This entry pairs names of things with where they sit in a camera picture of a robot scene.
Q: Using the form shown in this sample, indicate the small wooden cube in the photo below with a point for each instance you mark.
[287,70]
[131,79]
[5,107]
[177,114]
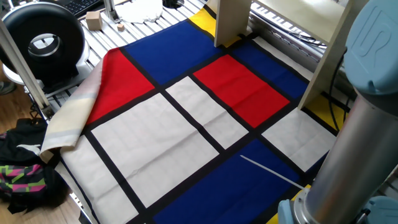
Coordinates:
[120,27]

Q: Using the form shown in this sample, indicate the black round foot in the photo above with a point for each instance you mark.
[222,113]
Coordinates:
[172,3]

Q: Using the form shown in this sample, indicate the aluminium frame post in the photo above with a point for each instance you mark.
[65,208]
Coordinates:
[21,68]

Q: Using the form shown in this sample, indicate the grey shoe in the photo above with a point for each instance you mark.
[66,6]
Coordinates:
[6,88]

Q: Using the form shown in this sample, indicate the white zip tie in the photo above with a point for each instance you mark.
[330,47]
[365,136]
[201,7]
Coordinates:
[270,171]

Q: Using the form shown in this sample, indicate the black backpack pink green pattern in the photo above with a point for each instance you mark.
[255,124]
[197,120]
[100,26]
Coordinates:
[25,183]

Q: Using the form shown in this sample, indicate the cream wooden shelf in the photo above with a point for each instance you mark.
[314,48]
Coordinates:
[231,21]

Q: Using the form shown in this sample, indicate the white crumpled cloth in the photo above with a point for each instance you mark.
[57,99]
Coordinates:
[140,11]

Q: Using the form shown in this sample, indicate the colour block tablecloth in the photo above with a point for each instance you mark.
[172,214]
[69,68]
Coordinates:
[155,140]

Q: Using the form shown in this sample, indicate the grey aluminium rail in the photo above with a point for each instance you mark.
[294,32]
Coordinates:
[280,45]

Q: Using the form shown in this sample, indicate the black keyboard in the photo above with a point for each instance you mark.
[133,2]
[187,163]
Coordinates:
[79,5]

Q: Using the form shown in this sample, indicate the large wooden block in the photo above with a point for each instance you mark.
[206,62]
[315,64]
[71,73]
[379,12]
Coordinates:
[94,20]

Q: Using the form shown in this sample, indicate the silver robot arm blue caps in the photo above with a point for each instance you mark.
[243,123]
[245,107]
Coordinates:
[357,155]

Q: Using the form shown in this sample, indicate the aluminium post with bracket foot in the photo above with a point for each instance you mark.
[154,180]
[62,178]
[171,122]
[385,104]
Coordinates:
[110,11]

